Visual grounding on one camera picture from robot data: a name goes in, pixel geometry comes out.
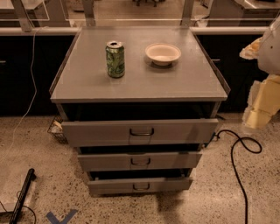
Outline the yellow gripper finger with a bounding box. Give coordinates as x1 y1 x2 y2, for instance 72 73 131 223
242 74 280 130
239 38 262 60

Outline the grey drawer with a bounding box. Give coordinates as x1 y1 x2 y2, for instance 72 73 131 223
78 152 201 172
62 119 218 147
87 177 193 195

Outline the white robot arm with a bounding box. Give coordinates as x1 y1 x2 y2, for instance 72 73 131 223
240 17 280 130

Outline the grey top drawer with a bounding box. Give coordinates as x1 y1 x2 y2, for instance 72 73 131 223
62 119 218 147

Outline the grey drawer cabinet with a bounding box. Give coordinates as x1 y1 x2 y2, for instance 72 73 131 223
51 26 230 182

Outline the grey bottom drawer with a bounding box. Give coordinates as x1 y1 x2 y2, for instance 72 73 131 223
87 177 193 195

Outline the white paper bowl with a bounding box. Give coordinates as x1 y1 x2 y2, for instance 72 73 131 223
145 43 181 66

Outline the green soda can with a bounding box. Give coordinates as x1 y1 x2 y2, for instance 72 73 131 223
105 41 125 78

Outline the black bar on floor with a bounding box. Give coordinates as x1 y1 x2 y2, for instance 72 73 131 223
9 168 36 224

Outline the black floor cable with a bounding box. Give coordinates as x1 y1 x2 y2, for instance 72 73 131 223
204 129 263 224

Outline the wire basket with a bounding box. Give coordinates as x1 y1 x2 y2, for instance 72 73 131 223
47 115 67 144

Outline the white hanging cable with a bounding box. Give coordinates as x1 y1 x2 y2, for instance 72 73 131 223
5 25 49 152

